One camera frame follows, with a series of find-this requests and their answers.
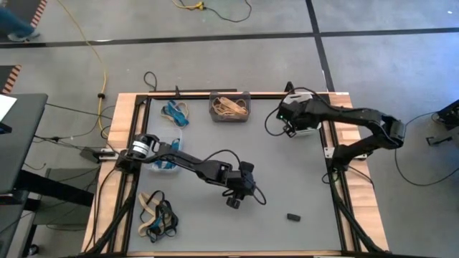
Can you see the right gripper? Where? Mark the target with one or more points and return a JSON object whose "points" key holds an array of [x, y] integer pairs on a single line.
{"points": [[301, 114]]}

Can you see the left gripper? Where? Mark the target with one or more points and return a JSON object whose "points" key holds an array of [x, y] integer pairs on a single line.
{"points": [[238, 184]]}

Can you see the small black rubber band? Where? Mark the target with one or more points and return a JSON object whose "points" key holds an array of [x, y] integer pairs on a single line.
{"points": [[293, 217]]}

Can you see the clear plastic basket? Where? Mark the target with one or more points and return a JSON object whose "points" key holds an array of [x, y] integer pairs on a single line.
{"points": [[177, 157]]}

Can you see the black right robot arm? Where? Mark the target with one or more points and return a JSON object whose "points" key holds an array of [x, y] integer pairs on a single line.
{"points": [[358, 114]]}

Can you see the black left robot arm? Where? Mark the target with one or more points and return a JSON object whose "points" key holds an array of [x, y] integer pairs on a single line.
{"points": [[186, 163]]}

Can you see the thin black rubber band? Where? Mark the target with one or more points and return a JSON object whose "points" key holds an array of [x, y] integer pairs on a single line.
{"points": [[160, 195]]}

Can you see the white plastic basket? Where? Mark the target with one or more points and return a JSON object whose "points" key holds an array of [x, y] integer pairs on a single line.
{"points": [[308, 133]]}

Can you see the grey table mat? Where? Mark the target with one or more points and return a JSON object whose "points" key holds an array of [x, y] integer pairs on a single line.
{"points": [[287, 172]]}

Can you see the black hook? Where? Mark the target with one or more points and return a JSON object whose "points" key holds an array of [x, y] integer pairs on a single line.
{"points": [[287, 89]]}

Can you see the grey plastic basket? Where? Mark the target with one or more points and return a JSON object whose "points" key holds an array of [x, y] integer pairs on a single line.
{"points": [[213, 118]]}

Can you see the black equipment box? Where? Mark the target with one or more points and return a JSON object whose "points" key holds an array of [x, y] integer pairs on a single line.
{"points": [[450, 114]]}

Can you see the black caster wheel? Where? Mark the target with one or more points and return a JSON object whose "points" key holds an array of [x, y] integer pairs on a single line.
{"points": [[33, 249]]}

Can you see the black desk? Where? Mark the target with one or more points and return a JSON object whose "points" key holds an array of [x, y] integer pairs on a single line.
{"points": [[25, 143]]}

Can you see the blue object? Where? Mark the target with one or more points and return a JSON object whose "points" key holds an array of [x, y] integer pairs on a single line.
{"points": [[4, 128]]}

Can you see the white paper sheet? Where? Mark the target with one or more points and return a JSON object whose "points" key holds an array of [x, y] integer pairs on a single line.
{"points": [[5, 105]]}

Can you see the black mat with orange stripes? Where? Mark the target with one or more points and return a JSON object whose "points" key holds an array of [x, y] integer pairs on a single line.
{"points": [[5, 77]]}

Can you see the person in blue jeans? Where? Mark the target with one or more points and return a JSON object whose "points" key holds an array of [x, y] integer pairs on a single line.
{"points": [[39, 7]]}

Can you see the black aluminium table frame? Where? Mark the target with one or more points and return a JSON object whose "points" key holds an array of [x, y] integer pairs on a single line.
{"points": [[193, 96]]}

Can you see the dark arm base plate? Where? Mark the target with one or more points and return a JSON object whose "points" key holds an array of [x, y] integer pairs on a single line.
{"points": [[89, 155]]}

